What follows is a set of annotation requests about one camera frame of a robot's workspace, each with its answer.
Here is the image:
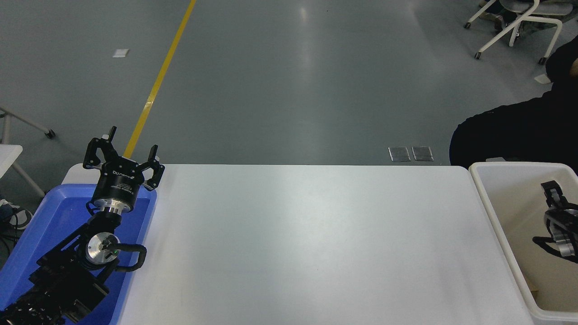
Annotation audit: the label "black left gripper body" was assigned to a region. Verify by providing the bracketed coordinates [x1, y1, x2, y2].
[93, 158, 145, 206]

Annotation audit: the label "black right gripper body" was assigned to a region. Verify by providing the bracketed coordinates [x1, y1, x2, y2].
[545, 204, 578, 232]

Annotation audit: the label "large pale plastic bin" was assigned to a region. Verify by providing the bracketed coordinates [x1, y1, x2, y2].
[469, 162, 578, 325]

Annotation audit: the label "blue plastic tray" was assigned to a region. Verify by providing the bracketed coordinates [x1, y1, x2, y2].
[0, 183, 158, 325]

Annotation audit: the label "small white side table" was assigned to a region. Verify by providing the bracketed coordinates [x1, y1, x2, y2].
[0, 144, 47, 197]

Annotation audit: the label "white wheeled chair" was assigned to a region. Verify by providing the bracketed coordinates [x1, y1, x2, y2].
[464, 0, 575, 66]

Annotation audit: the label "white frame with caster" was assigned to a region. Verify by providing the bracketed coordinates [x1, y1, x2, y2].
[0, 105, 57, 144]

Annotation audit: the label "black floor cables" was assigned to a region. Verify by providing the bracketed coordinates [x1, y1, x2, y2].
[0, 199, 33, 253]

